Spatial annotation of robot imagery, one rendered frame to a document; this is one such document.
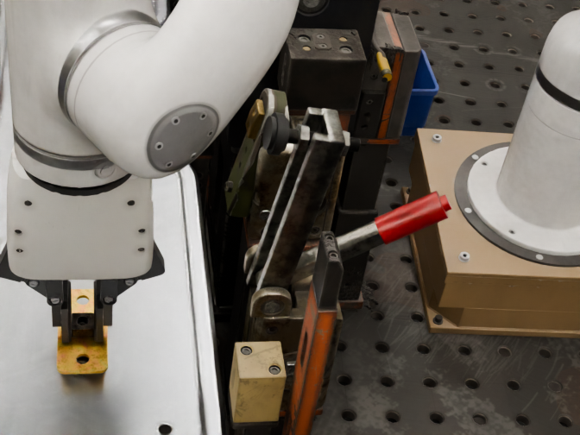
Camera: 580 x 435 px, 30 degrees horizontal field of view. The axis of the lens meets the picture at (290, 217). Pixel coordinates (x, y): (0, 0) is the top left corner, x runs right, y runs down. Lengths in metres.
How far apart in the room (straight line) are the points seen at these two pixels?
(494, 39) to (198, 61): 1.31
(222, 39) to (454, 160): 0.83
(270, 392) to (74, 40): 0.30
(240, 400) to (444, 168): 0.66
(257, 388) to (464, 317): 0.57
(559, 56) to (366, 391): 0.43
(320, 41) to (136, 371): 0.34
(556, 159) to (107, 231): 0.64
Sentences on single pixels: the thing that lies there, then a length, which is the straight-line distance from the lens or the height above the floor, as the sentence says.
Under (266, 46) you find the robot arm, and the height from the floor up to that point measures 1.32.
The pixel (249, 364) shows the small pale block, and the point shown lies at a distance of 0.77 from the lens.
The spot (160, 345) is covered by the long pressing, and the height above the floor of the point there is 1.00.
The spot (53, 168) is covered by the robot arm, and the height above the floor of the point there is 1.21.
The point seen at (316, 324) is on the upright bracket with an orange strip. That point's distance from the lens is 0.70.
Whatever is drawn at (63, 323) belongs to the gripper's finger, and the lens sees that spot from 0.83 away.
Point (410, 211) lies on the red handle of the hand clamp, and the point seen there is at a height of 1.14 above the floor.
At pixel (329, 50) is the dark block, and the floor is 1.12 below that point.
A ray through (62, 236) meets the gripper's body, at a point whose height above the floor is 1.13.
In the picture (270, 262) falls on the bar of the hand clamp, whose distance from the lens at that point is 0.79.
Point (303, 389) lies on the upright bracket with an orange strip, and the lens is 0.75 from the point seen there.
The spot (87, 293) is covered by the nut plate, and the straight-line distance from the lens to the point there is 0.88.
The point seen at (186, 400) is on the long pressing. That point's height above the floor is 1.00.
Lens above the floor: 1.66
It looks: 42 degrees down
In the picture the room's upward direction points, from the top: 9 degrees clockwise
